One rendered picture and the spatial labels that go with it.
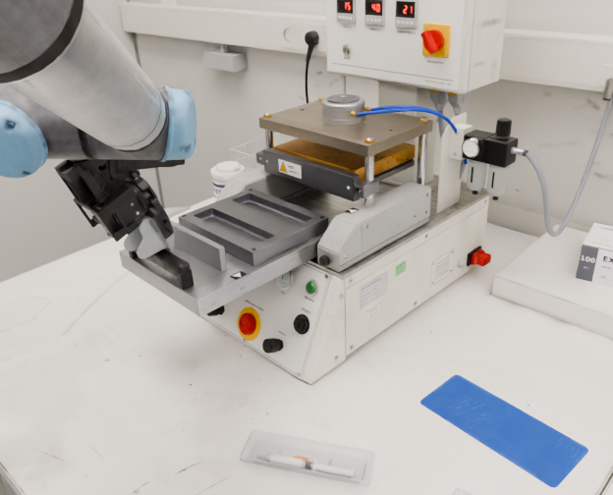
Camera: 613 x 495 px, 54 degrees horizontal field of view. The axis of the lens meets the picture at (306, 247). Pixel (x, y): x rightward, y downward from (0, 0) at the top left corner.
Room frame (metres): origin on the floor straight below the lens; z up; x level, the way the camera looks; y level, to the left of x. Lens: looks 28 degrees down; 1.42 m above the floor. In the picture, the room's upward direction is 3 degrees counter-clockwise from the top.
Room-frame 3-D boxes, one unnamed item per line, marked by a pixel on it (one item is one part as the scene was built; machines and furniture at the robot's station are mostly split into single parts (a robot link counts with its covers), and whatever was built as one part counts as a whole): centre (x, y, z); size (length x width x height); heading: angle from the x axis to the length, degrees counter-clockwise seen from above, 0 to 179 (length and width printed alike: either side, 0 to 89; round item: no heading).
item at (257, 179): (1.13, 0.07, 0.96); 0.25 x 0.05 x 0.07; 133
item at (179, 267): (0.79, 0.22, 0.99); 0.15 x 0.02 x 0.04; 43
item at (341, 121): (1.08, -0.12, 1.08); 0.31 x 0.24 x 0.13; 43
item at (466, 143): (1.00, -0.33, 1.05); 0.15 x 0.05 x 0.15; 43
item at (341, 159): (1.07, -0.08, 1.07); 0.22 x 0.17 x 0.10; 43
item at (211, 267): (0.88, 0.12, 0.97); 0.30 x 0.22 x 0.08; 133
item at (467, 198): (1.10, -0.10, 0.93); 0.46 x 0.35 x 0.01; 133
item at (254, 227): (0.92, 0.09, 0.98); 0.20 x 0.17 x 0.03; 43
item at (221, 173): (1.45, 0.19, 0.82); 0.09 x 0.09 x 0.15
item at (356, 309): (1.06, -0.09, 0.84); 0.53 x 0.37 x 0.17; 133
